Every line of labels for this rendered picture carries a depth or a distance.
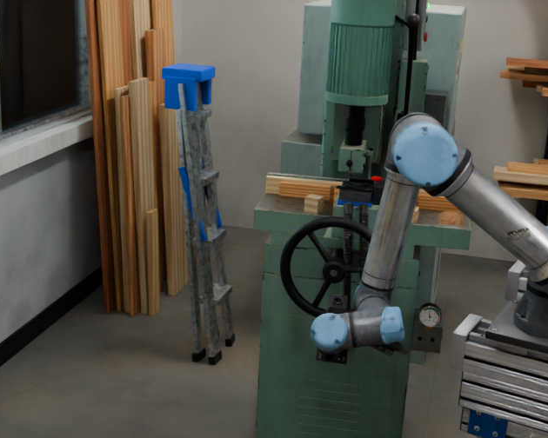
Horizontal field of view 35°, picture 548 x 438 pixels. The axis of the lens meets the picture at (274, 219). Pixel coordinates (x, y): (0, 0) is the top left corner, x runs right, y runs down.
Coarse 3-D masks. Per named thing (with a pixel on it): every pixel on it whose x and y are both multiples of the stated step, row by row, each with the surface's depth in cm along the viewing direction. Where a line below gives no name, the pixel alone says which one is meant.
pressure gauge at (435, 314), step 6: (426, 306) 235; (432, 306) 234; (420, 312) 235; (426, 312) 235; (432, 312) 235; (438, 312) 234; (420, 318) 236; (426, 318) 235; (432, 318) 235; (438, 318) 235; (426, 324) 236; (432, 324) 236
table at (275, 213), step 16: (256, 208) 242; (272, 208) 243; (288, 208) 244; (256, 224) 243; (272, 224) 242; (288, 224) 241; (416, 224) 235; (432, 224) 235; (448, 224) 236; (464, 224) 237; (336, 240) 230; (352, 240) 229; (416, 240) 236; (432, 240) 235; (448, 240) 234; (464, 240) 234
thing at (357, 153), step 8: (344, 144) 248; (344, 152) 244; (352, 152) 244; (360, 152) 243; (344, 160) 245; (352, 160) 244; (360, 160) 244; (344, 168) 245; (352, 168) 245; (360, 168) 245
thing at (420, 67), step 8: (400, 64) 256; (416, 64) 255; (424, 64) 255; (400, 72) 256; (416, 72) 256; (424, 72) 255; (400, 80) 257; (416, 80) 256; (424, 80) 256; (400, 88) 258; (416, 88) 257; (424, 88) 257; (400, 96) 259; (416, 96) 258; (424, 96) 258; (400, 104) 259; (416, 104) 258; (424, 104) 260
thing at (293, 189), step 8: (280, 184) 254; (288, 184) 254; (296, 184) 253; (304, 184) 254; (312, 184) 254; (280, 192) 255; (288, 192) 255; (296, 192) 254; (304, 192) 254; (312, 192) 253; (320, 192) 253; (328, 192) 252; (328, 200) 253; (424, 200) 248; (432, 200) 248; (440, 200) 247; (424, 208) 249; (432, 208) 248; (440, 208) 248; (448, 208) 248; (456, 208) 247
